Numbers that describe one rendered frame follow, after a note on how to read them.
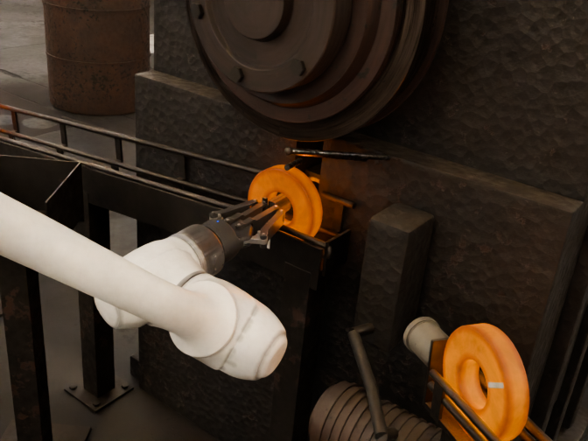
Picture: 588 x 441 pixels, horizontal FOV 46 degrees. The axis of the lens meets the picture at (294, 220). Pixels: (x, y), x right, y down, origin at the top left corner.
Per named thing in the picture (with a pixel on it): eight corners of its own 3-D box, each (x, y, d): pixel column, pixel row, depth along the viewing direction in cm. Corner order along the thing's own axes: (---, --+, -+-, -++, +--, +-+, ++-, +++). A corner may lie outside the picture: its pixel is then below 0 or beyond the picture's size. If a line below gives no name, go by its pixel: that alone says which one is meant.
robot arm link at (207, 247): (204, 296, 109) (229, 279, 114) (202, 247, 105) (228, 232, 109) (164, 275, 114) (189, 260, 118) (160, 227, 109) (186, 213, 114)
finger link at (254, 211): (229, 241, 119) (222, 239, 119) (269, 217, 127) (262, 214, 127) (228, 222, 117) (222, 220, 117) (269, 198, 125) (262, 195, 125)
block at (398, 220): (379, 312, 131) (398, 197, 120) (416, 330, 127) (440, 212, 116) (348, 337, 123) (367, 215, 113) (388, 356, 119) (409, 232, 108)
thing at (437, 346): (465, 397, 103) (476, 332, 99) (468, 399, 102) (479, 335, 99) (422, 404, 101) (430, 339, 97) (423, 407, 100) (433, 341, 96)
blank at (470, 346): (472, 436, 98) (451, 439, 97) (454, 325, 101) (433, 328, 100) (542, 447, 83) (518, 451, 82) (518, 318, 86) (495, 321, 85)
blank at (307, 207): (256, 157, 131) (245, 161, 129) (324, 171, 122) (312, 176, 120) (259, 233, 137) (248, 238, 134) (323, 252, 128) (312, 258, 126)
